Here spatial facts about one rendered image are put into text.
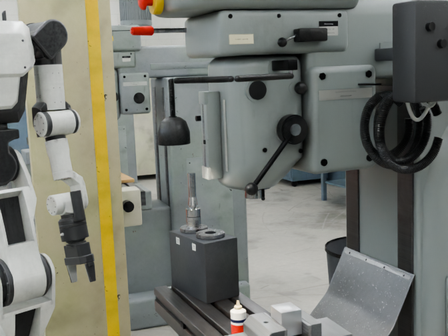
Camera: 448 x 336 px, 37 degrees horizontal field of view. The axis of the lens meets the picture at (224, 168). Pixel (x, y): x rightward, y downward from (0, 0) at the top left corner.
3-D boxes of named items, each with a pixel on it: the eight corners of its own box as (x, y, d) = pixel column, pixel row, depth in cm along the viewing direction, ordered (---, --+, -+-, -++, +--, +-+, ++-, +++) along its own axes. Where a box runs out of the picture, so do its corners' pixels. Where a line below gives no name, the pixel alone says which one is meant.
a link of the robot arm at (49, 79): (28, 136, 218) (21, 66, 215) (63, 133, 227) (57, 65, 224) (47, 137, 210) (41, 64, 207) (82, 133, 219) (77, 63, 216)
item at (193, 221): (191, 225, 220) (191, 209, 219) (204, 225, 217) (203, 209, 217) (183, 227, 216) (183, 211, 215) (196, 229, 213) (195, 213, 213)
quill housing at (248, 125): (237, 195, 156) (232, 55, 151) (205, 183, 175) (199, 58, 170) (309, 187, 163) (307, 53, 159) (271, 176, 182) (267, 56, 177)
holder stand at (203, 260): (206, 304, 203) (203, 239, 200) (171, 286, 221) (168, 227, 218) (239, 295, 209) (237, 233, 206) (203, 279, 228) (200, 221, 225)
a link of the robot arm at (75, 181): (57, 215, 218) (48, 174, 219) (80, 210, 224) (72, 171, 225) (67, 213, 213) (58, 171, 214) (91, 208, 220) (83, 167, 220)
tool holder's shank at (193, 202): (191, 206, 218) (189, 172, 216) (199, 207, 216) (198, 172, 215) (186, 208, 215) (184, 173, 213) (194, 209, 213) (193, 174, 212)
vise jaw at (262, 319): (264, 351, 151) (263, 333, 151) (243, 331, 163) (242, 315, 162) (288, 345, 153) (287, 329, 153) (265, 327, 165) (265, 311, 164)
